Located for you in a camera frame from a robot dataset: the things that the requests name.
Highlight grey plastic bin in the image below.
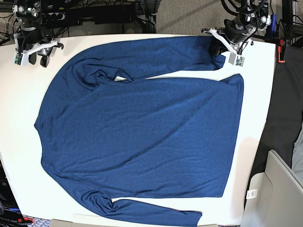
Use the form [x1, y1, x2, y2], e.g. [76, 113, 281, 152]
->
[241, 150, 303, 227]

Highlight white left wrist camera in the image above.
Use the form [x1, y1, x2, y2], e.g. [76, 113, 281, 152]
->
[228, 52, 245, 67]

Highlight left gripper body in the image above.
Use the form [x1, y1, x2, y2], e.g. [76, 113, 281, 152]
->
[201, 20, 257, 53]

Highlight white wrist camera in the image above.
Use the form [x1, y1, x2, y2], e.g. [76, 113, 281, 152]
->
[12, 52, 29, 66]
[228, 52, 245, 67]

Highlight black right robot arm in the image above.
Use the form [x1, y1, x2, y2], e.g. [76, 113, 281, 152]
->
[12, 0, 64, 68]

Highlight blue long-sleeve shirt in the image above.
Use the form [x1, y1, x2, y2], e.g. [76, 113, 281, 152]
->
[35, 36, 244, 227]

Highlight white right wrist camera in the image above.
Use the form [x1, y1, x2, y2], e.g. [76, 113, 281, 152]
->
[12, 52, 29, 66]

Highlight red clamp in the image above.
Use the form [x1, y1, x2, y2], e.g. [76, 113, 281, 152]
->
[278, 39, 285, 63]

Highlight black box with red label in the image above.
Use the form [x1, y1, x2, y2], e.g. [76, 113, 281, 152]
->
[0, 164, 35, 227]

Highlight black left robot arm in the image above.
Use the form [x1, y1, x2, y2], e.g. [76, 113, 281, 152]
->
[201, 0, 272, 55]

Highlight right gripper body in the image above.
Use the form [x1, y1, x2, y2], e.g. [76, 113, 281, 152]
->
[14, 29, 63, 56]

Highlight white power strip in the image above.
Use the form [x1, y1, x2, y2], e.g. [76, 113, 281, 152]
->
[43, 12, 66, 21]

